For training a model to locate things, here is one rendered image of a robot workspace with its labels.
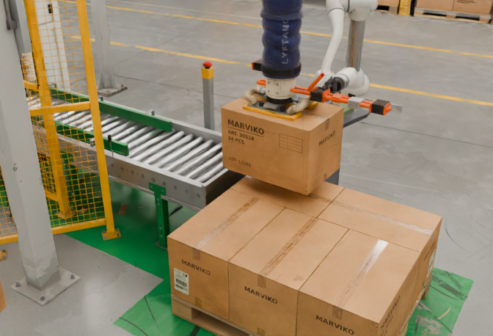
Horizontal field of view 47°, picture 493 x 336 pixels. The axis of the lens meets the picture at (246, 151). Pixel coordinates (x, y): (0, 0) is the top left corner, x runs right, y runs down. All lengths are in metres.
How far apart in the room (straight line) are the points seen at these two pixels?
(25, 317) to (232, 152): 1.53
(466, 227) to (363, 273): 1.65
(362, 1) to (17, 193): 2.34
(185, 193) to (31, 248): 0.94
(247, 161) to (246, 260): 0.69
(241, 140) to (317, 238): 0.72
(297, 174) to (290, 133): 0.25
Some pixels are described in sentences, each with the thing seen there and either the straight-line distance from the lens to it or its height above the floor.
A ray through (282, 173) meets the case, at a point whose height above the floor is 0.76.
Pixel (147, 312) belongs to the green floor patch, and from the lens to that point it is 3.48.
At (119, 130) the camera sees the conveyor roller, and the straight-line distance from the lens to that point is 4.39.
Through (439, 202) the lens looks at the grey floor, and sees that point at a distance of 4.63.
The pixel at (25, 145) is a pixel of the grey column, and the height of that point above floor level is 0.97.
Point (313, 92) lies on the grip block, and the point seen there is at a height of 1.22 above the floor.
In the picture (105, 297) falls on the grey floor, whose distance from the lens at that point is 3.63.
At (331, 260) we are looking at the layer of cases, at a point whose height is 0.54.
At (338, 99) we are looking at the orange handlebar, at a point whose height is 1.21.
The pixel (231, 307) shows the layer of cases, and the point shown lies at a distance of 3.09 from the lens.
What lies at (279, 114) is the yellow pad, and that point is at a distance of 3.17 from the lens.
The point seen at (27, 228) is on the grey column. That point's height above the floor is 0.48.
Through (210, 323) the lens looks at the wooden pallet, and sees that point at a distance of 3.34.
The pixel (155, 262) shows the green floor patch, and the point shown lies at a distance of 3.83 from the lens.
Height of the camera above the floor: 2.34
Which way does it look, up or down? 27 degrees down
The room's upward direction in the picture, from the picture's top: straight up
